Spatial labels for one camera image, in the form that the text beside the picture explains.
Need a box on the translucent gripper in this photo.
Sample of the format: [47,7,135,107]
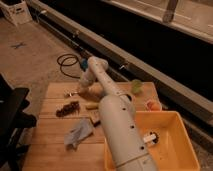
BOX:
[77,84,104,101]

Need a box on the silver metal fork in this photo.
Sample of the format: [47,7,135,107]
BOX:
[64,91,78,98]

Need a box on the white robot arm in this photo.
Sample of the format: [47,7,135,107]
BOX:
[77,56,158,171]

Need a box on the yellow plastic tray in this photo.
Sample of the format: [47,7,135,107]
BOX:
[104,111,200,171]

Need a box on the yellow banana toy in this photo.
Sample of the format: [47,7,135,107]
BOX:
[85,102,98,110]

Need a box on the brown grape bunch toy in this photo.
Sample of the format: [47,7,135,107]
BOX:
[56,101,80,117]

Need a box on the blue power box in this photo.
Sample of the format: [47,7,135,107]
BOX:
[80,58,88,71]

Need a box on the grey blue cloth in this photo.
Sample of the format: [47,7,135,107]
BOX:
[64,118,93,149]

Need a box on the green plastic cup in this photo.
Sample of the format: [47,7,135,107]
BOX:
[131,79,142,94]

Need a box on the orange bowl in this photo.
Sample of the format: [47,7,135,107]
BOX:
[146,100,162,111]

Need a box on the white dish brush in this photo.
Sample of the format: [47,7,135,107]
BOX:
[143,132,159,144]

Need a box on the black chair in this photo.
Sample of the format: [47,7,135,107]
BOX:
[0,74,37,171]

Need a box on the white cardboard box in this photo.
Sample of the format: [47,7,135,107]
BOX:
[0,0,32,26]

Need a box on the black cable loop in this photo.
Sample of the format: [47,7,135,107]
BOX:
[56,53,88,80]

